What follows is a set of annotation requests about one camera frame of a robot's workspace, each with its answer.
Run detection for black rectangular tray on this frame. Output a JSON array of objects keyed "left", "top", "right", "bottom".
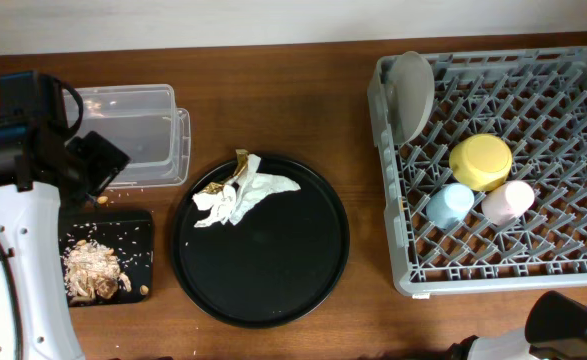
[{"left": 58, "top": 210, "right": 154, "bottom": 307}]

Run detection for gold foil wrapper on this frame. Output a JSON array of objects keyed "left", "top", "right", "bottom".
[{"left": 201, "top": 149, "right": 250, "bottom": 195}]

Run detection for yellow plastic bowl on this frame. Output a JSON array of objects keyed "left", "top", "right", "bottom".
[{"left": 449, "top": 134, "right": 513, "bottom": 192}]

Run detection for food scraps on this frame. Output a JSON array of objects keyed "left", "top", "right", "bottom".
[{"left": 62, "top": 240, "right": 132, "bottom": 305}]

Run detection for light blue plastic cup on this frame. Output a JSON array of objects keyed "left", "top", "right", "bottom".
[{"left": 426, "top": 183, "right": 474, "bottom": 229}]

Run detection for grey dishwasher rack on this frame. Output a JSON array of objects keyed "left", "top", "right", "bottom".
[{"left": 367, "top": 47, "right": 587, "bottom": 297}]

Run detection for pink plastic cup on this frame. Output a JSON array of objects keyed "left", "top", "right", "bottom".
[{"left": 481, "top": 180, "right": 535, "bottom": 225}]

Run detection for white paper napkin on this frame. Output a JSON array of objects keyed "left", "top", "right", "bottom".
[{"left": 229, "top": 154, "right": 301, "bottom": 225}]

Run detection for round black tray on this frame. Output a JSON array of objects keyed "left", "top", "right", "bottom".
[{"left": 170, "top": 154, "right": 350, "bottom": 328}]

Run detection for grey plate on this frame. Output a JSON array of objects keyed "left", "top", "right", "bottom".
[{"left": 386, "top": 51, "right": 435, "bottom": 145}]

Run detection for clear plastic storage bin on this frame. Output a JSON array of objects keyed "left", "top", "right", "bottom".
[{"left": 77, "top": 84, "right": 183, "bottom": 189}]

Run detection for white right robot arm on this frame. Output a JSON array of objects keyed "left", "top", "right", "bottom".
[{"left": 440, "top": 291, "right": 587, "bottom": 360}]

